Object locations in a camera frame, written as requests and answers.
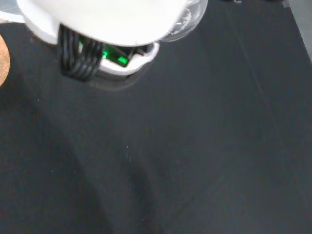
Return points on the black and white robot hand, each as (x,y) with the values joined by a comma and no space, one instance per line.
(109,19)

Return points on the black bench cloth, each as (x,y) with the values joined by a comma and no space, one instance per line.
(182,146)

